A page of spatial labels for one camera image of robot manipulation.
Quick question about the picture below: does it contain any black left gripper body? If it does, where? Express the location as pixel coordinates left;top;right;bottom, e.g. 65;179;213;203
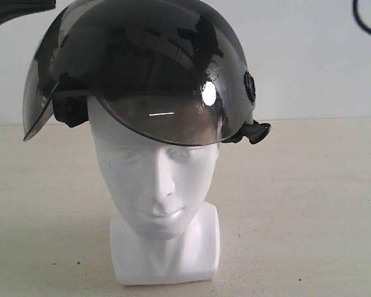
0;0;57;25

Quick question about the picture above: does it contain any black helmet with tinted visor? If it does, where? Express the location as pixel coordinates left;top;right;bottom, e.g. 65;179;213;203
22;1;271;147

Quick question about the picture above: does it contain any white mannequin head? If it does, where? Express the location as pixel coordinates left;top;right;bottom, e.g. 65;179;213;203
87;97;220;285

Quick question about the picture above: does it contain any black cable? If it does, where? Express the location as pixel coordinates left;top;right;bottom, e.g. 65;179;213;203
352;0;371;39

